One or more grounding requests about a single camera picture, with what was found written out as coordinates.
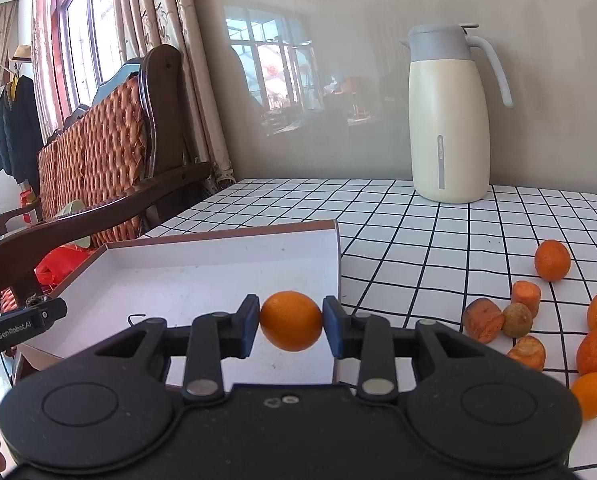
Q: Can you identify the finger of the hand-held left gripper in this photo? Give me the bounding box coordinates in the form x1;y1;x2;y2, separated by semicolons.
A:
37;297;68;335

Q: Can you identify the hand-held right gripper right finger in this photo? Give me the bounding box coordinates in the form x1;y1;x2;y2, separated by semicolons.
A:
323;296;484;406

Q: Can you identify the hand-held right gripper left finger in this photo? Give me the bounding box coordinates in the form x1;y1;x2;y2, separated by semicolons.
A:
94;294;262;406

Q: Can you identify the small smooth orange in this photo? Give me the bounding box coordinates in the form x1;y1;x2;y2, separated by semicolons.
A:
570;372;597;421
260;291;324;352

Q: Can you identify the carrot chunk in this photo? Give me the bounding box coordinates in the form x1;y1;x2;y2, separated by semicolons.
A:
507;335;547;372
463;298;506;344
511;281;542;320

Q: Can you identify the brown kiwi fruit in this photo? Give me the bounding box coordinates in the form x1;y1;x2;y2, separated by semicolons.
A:
502;302;534;338

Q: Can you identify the red plastic bag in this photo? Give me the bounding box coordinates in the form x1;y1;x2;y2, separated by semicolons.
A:
33;242;102;292

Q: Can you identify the wooden woven chair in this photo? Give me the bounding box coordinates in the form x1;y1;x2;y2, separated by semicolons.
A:
0;44;214;321

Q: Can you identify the black and white checked tablecloth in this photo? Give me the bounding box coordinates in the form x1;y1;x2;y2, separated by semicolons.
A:
143;178;597;480

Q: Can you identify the orange woven sofa cushion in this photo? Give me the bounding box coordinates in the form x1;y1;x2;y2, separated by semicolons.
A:
37;74;149;248

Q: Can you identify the black jacket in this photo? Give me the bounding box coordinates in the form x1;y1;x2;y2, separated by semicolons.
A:
0;75;44;187

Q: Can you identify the cream and grey thermos jug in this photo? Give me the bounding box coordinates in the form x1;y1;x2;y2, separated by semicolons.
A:
399;22;514;204

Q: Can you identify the reddish patterned curtain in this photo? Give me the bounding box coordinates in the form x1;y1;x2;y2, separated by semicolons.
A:
31;0;68;137

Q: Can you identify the beige patterned curtain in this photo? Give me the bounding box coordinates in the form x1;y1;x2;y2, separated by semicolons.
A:
111;0;238;192

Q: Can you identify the window with frame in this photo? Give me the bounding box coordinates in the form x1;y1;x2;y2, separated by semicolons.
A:
53;0;125;111

